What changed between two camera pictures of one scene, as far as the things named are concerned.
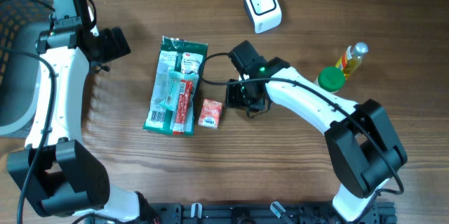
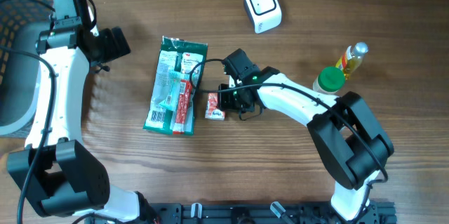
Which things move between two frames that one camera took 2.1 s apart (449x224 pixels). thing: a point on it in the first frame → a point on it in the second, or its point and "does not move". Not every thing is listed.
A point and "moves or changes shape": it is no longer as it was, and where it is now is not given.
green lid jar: [330, 78] does not move
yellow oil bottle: [352, 58] does not move
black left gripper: [112, 51] does not move
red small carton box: [210, 114] moves or changes shape
